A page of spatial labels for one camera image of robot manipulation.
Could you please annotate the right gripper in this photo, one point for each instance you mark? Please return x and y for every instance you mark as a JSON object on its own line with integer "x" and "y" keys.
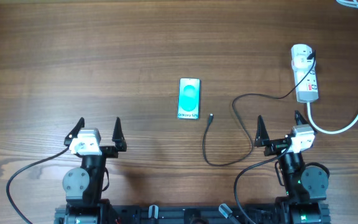
{"x": 263, "y": 140}

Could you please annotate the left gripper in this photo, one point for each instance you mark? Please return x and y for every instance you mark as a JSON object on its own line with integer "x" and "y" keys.
{"x": 109, "y": 152}

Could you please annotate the cyan Galaxy smartphone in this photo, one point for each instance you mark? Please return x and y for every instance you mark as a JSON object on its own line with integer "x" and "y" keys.
{"x": 189, "y": 98}

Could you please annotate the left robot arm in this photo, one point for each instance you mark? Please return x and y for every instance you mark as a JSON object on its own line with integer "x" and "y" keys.
{"x": 84, "y": 185}

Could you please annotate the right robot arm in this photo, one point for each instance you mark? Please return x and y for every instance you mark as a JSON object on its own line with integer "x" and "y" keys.
{"x": 305, "y": 183}

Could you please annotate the white USB charger adapter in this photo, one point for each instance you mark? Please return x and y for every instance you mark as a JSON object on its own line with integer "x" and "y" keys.
{"x": 301, "y": 62}

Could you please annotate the white power strip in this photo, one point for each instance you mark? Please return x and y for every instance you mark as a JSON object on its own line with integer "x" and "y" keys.
{"x": 305, "y": 80}

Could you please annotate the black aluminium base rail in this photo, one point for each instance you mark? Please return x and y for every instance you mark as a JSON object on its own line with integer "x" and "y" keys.
{"x": 194, "y": 214}

